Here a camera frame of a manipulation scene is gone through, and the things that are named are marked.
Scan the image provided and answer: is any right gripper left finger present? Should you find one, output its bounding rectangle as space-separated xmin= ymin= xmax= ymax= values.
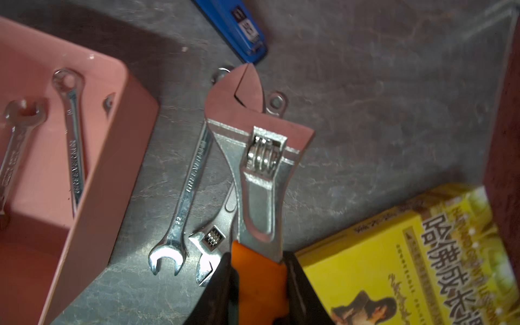
xmin=184 ymin=253 xmax=239 ymax=325

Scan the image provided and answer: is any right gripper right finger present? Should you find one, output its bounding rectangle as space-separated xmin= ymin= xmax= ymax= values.
xmin=282 ymin=251 xmax=334 ymax=325

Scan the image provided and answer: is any long silver combination wrench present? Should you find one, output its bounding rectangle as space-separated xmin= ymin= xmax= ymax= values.
xmin=148 ymin=66 xmax=234 ymax=277

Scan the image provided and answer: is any orange handled adjustable wrench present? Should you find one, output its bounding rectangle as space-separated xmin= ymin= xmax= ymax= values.
xmin=204 ymin=64 xmax=315 ymax=324

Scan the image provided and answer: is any pink plastic storage box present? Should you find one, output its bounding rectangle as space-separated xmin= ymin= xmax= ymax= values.
xmin=1 ymin=18 xmax=158 ymax=324

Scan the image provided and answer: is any small silver combination wrench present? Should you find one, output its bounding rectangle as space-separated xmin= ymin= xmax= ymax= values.
xmin=51 ymin=68 xmax=86 ymax=217

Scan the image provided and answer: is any silver end wrench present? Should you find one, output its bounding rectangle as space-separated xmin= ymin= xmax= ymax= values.
xmin=1 ymin=99 xmax=47 ymax=218

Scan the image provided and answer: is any yellow book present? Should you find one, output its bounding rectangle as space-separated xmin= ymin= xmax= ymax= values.
xmin=297 ymin=183 xmax=519 ymax=324

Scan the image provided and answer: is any blue black stapler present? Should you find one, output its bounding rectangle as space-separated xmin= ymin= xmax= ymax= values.
xmin=192 ymin=0 xmax=268 ymax=64

